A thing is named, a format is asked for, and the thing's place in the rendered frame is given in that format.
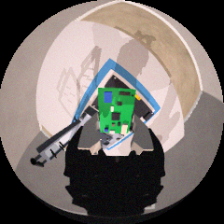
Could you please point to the green circuit board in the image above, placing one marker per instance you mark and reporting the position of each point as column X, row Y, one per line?
column 115, row 109

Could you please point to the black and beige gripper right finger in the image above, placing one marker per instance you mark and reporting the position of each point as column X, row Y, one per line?
column 146, row 143

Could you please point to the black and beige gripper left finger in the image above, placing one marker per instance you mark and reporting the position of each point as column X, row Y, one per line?
column 86, row 141

